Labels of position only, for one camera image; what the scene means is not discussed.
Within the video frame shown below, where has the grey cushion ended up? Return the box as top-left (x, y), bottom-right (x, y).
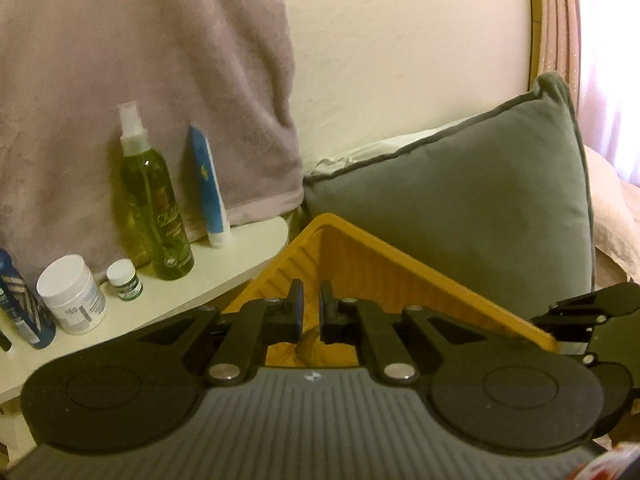
top-left (302, 72), bottom-right (596, 333)

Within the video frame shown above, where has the green spray bottle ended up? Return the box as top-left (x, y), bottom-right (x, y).
top-left (118, 101), bottom-right (195, 281)

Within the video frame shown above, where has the white cream jar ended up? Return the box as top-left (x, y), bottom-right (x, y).
top-left (37, 254), bottom-right (107, 336)

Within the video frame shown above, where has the cream wooden shelf unit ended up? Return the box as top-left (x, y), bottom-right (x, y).
top-left (0, 215), bottom-right (291, 461)

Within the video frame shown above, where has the white pillow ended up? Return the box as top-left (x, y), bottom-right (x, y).
top-left (305, 127), bottom-right (451, 178)

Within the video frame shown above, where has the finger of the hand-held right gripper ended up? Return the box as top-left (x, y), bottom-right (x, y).
top-left (529, 282), bottom-right (640, 346)

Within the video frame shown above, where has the hanging mauve towel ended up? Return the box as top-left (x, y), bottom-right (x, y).
top-left (0, 0), bottom-right (305, 281)

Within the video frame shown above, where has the pink curtain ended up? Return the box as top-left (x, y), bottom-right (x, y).
top-left (540, 0), bottom-right (640, 186)

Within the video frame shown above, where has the pink bedding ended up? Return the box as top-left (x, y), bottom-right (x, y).
top-left (582, 145), bottom-right (640, 288)

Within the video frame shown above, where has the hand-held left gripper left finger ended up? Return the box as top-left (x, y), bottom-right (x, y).
top-left (135, 278), bottom-right (305, 387)

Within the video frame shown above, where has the small green label jar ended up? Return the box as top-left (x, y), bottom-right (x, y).
top-left (106, 259), bottom-right (144, 303)

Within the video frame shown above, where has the blue and white tube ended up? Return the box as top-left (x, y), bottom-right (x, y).
top-left (188, 124), bottom-right (231, 249)

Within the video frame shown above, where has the blue spray bottle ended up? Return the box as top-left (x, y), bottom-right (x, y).
top-left (0, 249), bottom-right (57, 350)

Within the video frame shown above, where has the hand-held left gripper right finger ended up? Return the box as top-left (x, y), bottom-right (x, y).
top-left (319, 280), bottom-right (488, 387)

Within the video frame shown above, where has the yellow plastic tray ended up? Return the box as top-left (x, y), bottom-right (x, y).
top-left (222, 212), bottom-right (561, 368)

